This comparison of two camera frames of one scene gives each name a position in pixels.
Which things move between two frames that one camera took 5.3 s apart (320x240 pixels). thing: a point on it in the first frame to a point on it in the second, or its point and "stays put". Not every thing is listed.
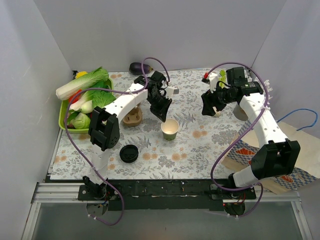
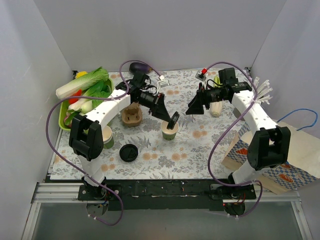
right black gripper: x=213 y=99 to x=204 y=97
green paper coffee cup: x=169 y=129 stays put
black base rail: x=165 y=194 stays put
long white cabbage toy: x=98 y=75 stays put
